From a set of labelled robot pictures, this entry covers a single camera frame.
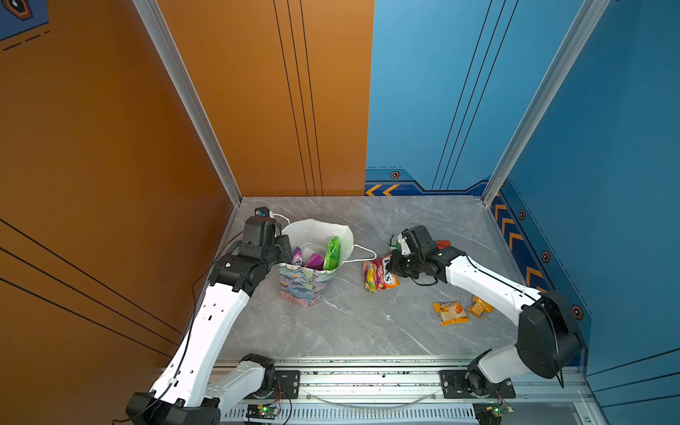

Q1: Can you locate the green white snack packet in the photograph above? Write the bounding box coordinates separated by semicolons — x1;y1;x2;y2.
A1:
388;234;402;255

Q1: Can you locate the green Lays chips bag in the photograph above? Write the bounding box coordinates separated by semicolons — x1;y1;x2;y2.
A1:
323;236;340;271

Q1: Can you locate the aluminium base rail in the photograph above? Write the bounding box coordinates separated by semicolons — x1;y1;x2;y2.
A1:
222;356;607;424

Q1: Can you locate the purple berries candy bag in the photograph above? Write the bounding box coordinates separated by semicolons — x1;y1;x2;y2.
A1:
290;247;304;266

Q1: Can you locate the right circuit board green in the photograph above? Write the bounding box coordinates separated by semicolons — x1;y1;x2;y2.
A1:
473;404;515;425

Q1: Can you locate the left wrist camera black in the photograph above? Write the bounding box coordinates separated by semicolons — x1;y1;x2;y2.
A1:
254;206;273;218

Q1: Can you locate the aluminium right corner post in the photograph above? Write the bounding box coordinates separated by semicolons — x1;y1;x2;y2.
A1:
481;0;610;208

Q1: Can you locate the aluminium corner post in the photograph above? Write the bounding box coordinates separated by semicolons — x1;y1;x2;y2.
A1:
132;0;243;207
481;0;610;208

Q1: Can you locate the magenta purple snack bag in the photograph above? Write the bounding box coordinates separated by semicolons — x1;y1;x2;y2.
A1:
305;253;325;270

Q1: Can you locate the aluminium left corner post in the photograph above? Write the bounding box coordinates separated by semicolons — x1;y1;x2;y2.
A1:
132;0;243;207

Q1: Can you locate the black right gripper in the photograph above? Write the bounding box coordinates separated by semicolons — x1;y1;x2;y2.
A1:
381;250;424;279

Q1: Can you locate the circuit board green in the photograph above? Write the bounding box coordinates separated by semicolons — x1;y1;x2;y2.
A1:
473;404;515;425
244;404;281;424

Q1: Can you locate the red small snack packet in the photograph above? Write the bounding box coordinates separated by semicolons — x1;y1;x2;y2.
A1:
437;240;451;251

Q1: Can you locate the orange yellow snack packet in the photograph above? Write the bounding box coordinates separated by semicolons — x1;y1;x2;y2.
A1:
433;301;469;327

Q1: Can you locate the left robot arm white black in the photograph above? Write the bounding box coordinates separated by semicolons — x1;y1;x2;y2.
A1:
126;207;292;424

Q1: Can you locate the left circuit board green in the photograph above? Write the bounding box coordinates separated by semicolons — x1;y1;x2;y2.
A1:
244;404;281;424

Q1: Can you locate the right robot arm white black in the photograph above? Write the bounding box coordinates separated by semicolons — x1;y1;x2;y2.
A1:
387;225;586;398

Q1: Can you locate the colourful fruits candy bag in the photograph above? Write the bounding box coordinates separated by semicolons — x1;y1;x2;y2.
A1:
363;255;400;292

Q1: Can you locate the floral paper bag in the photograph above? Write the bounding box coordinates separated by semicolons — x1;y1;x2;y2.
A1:
279;219;377;307

